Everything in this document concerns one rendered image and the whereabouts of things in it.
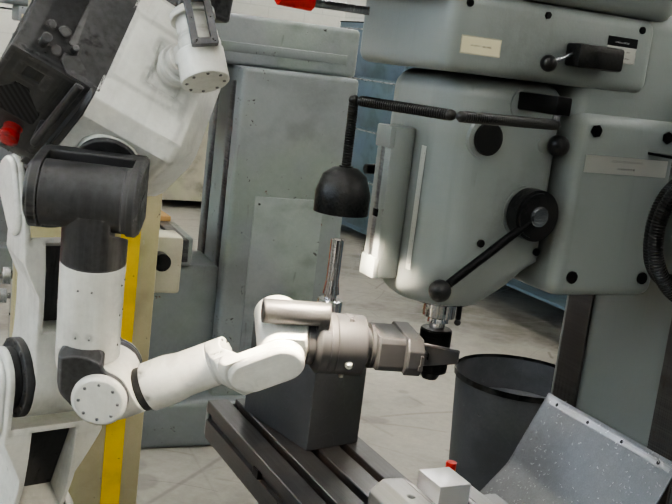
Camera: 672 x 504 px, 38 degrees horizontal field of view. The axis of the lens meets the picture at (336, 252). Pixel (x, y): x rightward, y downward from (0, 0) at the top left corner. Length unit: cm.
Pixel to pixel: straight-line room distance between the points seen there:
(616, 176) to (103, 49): 73
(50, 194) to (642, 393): 96
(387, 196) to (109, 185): 37
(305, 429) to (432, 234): 62
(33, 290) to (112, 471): 160
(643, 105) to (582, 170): 14
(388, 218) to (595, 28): 37
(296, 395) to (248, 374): 46
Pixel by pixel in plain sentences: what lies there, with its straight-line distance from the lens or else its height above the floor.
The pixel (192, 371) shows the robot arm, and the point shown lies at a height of 118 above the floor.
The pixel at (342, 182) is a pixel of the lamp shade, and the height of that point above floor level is 148.
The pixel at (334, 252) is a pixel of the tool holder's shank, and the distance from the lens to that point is 179.
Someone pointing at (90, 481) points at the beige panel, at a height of 23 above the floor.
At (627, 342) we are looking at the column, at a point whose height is 123.
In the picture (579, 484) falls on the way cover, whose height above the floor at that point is 99.
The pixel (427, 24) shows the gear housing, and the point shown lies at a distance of 128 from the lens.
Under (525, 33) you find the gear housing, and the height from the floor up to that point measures 169.
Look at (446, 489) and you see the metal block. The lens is 143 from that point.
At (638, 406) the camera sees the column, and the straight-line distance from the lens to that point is 167.
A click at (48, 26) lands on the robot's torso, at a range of 141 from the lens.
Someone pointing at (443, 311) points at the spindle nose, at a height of 129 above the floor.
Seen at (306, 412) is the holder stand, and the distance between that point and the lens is 180.
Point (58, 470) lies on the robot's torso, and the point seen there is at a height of 81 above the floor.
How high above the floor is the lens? 163
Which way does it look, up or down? 11 degrees down
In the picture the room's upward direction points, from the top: 7 degrees clockwise
